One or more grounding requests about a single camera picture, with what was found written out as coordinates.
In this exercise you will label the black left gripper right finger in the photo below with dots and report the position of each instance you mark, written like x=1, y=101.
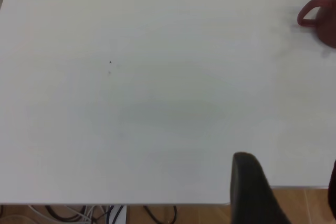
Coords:
x=333, y=197

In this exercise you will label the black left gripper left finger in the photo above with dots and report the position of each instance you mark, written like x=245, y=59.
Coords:
x=249, y=195

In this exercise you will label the red ceramic mug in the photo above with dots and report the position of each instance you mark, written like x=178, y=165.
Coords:
x=328, y=24

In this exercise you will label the white power strip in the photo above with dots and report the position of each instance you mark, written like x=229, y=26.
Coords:
x=119, y=217

